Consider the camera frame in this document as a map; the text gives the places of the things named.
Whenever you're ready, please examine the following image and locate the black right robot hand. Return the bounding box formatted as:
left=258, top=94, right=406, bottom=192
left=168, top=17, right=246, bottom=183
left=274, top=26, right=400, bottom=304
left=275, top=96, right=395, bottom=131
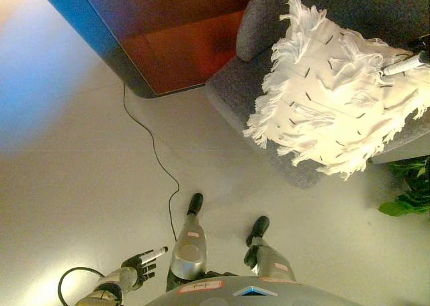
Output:
left=382, top=33, right=430, bottom=77

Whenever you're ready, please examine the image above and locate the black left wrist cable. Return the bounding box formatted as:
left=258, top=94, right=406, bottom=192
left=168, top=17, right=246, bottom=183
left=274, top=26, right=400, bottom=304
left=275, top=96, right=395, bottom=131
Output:
left=57, top=267, right=101, bottom=306

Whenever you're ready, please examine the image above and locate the silver left robot leg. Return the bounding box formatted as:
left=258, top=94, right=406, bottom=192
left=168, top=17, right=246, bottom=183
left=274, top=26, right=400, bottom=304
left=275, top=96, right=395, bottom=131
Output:
left=170, top=213, right=208, bottom=282

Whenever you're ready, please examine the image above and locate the grey fabric armchair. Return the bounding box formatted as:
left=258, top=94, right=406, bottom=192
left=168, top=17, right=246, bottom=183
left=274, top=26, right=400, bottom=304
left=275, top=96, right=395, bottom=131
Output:
left=205, top=0, right=430, bottom=190

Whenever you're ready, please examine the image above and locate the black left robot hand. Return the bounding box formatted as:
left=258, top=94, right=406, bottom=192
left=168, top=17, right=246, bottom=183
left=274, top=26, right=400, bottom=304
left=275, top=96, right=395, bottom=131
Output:
left=120, top=245, right=169, bottom=291

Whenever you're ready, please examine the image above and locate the black left robot foot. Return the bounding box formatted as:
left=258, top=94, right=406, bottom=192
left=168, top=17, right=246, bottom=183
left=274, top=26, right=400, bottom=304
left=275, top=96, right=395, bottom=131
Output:
left=187, top=192, right=204, bottom=217

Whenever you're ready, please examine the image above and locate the white fringed pillow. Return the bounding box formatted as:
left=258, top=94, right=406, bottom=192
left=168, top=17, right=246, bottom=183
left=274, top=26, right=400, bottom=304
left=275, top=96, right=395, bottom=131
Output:
left=242, top=0, right=430, bottom=182

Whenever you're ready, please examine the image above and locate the silver robot leg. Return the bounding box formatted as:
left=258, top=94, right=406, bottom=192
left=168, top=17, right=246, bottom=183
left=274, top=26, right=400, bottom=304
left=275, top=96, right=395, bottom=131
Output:
left=170, top=213, right=208, bottom=282
left=243, top=237, right=298, bottom=283

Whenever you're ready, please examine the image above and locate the black robot foot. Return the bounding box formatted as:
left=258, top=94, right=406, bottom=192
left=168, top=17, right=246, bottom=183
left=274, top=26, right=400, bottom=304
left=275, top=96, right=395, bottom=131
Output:
left=246, top=215, right=270, bottom=247
left=187, top=192, right=204, bottom=217

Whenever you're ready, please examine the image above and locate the black right robot foot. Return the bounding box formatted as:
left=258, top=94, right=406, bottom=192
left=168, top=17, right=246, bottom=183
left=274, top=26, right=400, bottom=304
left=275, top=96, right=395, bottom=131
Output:
left=246, top=215, right=270, bottom=247

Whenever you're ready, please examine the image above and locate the green leafy plant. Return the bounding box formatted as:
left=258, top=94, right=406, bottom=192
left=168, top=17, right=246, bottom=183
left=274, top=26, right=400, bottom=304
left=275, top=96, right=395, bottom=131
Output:
left=378, top=157, right=430, bottom=217

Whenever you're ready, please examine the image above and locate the grey robot torso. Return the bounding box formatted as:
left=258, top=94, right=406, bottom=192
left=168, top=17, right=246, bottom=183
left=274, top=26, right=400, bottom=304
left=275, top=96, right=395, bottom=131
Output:
left=144, top=270, right=367, bottom=306

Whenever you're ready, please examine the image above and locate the glossy brown wooden cabinet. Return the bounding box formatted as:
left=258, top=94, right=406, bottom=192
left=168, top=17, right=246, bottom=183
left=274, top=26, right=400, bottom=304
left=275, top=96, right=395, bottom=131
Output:
left=32, top=0, right=259, bottom=99

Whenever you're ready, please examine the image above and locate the silver right robot leg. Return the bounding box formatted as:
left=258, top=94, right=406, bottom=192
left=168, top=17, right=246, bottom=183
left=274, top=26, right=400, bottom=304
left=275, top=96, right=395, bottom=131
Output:
left=243, top=237, right=298, bottom=283

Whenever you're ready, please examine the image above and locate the thin black floor cable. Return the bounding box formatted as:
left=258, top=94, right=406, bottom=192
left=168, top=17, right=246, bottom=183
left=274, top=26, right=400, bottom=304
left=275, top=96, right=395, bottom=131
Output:
left=122, top=82, right=181, bottom=243

